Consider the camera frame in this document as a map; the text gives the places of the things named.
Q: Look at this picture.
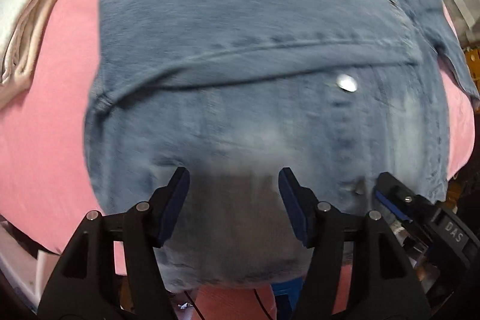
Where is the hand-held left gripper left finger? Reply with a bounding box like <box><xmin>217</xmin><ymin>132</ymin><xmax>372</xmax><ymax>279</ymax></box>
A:
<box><xmin>37</xmin><ymin>166</ymin><xmax>191</xmax><ymax>320</ymax></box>

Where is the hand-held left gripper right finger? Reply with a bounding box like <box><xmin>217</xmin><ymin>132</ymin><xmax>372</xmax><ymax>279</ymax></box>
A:
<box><xmin>278</xmin><ymin>167</ymin><xmax>432</xmax><ymax>320</ymax></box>

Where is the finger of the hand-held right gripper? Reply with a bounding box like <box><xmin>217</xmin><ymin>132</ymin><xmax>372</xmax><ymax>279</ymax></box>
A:
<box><xmin>373</xmin><ymin>172</ymin><xmax>437</xmax><ymax>224</ymax></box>

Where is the blue denim jacket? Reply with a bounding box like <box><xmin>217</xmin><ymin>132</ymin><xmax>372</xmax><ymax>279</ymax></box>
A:
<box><xmin>84</xmin><ymin>0</ymin><xmax>480</xmax><ymax>291</ymax></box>

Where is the blue object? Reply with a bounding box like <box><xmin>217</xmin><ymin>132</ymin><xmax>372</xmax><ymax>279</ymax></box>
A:
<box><xmin>272</xmin><ymin>277</ymin><xmax>302</xmax><ymax>310</ymax></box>

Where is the pink bed sheet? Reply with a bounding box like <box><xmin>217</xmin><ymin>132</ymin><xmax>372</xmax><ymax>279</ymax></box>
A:
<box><xmin>0</xmin><ymin>0</ymin><xmax>475</xmax><ymax>315</ymax></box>

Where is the yellow object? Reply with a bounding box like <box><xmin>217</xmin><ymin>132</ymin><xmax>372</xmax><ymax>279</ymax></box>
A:
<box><xmin>464</xmin><ymin>46</ymin><xmax>480</xmax><ymax>81</ymax></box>

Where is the white folded cloth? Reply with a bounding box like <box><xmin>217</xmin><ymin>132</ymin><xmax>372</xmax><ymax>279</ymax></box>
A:
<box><xmin>0</xmin><ymin>0</ymin><xmax>69</xmax><ymax>107</ymax></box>

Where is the white bed frame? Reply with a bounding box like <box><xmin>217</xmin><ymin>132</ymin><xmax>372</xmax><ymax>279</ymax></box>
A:
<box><xmin>0</xmin><ymin>224</ymin><xmax>65</xmax><ymax>307</ymax></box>

